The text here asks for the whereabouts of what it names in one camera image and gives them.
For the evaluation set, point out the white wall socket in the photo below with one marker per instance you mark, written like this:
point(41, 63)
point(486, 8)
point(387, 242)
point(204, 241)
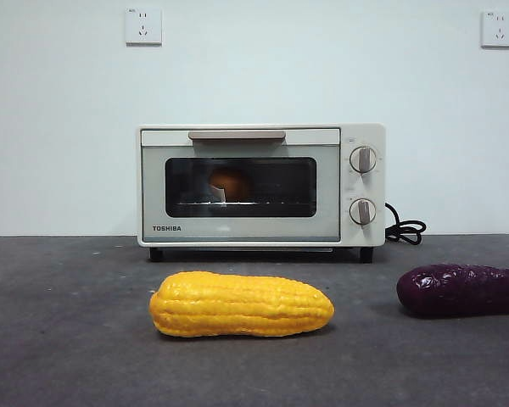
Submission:
point(143, 26)
point(498, 29)

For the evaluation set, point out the cream Toshiba toaster oven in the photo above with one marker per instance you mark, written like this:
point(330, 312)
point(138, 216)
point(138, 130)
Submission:
point(365, 186)

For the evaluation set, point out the yellow corn cob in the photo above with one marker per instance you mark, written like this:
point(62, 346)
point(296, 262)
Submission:
point(242, 305)

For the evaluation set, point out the purple sweet potato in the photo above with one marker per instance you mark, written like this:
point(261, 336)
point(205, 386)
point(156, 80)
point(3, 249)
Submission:
point(462, 290)

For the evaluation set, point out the cream oven knob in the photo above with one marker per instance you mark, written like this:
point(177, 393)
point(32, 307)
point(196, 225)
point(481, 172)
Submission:
point(362, 211)
point(363, 160)

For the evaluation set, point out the brown potato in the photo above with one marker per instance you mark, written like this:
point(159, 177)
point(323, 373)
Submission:
point(235, 184)

